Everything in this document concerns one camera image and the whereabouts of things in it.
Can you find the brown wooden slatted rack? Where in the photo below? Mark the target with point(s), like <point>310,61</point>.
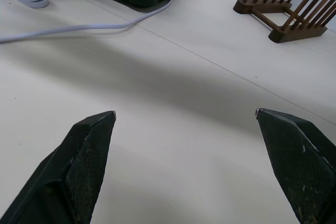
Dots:
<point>286,16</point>

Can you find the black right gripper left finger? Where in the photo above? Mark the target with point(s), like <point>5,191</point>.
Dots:
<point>65,171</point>

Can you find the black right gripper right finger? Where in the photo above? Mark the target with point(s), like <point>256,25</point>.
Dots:
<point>294,161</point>

